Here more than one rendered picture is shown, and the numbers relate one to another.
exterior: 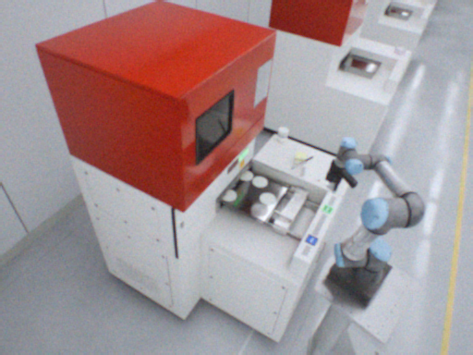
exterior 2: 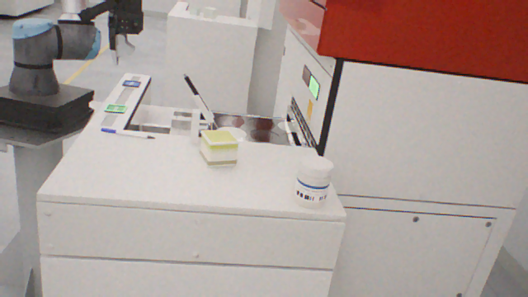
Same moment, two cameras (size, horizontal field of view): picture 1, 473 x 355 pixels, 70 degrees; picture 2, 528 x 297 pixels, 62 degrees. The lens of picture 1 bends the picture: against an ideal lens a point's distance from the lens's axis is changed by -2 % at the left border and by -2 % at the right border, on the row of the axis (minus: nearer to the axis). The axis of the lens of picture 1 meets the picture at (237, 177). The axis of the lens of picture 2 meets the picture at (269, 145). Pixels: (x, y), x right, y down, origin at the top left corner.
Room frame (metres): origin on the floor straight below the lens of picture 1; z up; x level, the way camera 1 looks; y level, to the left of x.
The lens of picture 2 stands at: (2.62, -0.87, 1.44)
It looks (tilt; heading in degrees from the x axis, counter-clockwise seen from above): 23 degrees down; 144
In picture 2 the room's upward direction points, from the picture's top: 9 degrees clockwise
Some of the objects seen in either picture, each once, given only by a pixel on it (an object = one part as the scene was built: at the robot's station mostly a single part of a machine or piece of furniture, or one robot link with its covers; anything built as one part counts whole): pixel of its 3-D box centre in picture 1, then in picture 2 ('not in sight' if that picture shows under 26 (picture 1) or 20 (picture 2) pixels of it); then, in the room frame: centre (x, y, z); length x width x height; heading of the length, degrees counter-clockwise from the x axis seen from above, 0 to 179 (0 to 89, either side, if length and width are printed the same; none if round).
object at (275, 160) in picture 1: (303, 169); (200, 192); (1.78, -0.45, 0.89); 0.62 x 0.35 x 0.14; 64
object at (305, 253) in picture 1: (317, 231); (124, 116); (1.26, -0.48, 0.89); 0.55 x 0.09 x 0.14; 154
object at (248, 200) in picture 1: (252, 191); (264, 136); (1.52, -0.10, 0.90); 0.34 x 0.34 x 0.01; 64
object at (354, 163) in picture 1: (356, 162); not in sight; (1.28, -0.55, 1.40); 0.11 x 0.11 x 0.08; 6
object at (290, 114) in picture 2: (235, 186); (296, 139); (1.56, 0.01, 0.89); 0.44 x 0.02 x 0.10; 154
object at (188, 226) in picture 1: (219, 188); (299, 87); (1.40, 0.10, 1.02); 0.82 x 0.03 x 0.40; 154
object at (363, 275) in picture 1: (369, 266); (34, 75); (1.01, -0.71, 0.96); 0.15 x 0.15 x 0.10
